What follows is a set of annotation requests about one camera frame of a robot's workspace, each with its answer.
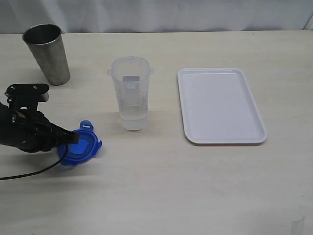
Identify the white backdrop curtain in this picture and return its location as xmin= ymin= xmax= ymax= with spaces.
xmin=0 ymin=0 xmax=313 ymax=34

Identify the stainless steel tumbler cup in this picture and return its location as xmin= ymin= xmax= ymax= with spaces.
xmin=22 ymin=24 xmax=70 ymax=86

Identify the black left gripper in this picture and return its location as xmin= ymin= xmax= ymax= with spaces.
xmin=0 ymin=104 xmax=80 ymax=153

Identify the blue plastic snap lid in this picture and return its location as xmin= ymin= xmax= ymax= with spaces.
xmin=61 ymin=120 xmax=102 ymax=167

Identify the clear plastic tall container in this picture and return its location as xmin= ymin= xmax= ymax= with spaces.
xmin=108 ymin=56 xmax=154 ymax=131

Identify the white rectangular plastic tray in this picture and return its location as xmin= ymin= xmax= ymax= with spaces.
xmin=177 ymin=68 xmax=268 ymax=145

